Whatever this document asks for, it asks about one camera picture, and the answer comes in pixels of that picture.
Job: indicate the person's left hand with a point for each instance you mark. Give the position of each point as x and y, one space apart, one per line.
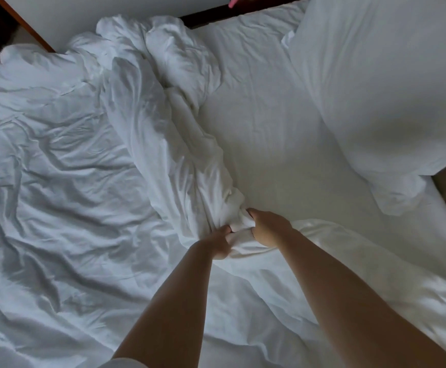
219 245

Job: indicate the person's right hand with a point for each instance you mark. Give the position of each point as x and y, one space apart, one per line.
273 227

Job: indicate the white bed sheet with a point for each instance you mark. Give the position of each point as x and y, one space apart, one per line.
276 134

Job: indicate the white duvet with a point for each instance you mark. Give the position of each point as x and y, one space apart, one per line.
69 187

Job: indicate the white pillow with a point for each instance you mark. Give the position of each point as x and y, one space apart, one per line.
384 80

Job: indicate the person's right forearm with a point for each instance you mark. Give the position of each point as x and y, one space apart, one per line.
345 302

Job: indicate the person's left forearm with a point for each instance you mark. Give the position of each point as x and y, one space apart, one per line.
169 318

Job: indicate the person's white shirt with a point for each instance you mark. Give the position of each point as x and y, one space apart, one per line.
123 363

